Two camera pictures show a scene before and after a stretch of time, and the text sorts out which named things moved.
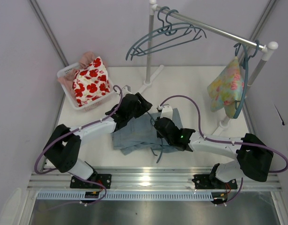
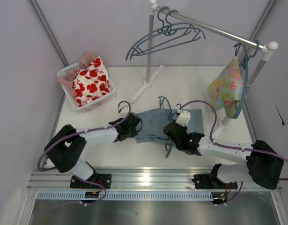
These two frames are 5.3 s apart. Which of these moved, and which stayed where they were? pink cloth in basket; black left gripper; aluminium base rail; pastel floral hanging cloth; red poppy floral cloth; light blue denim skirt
Moved: black left gripper; light blue denim skirt
Stayed: red poppy floral cloth; pastel floral hanging cloth; pink cloth in basket; aluminium base rail
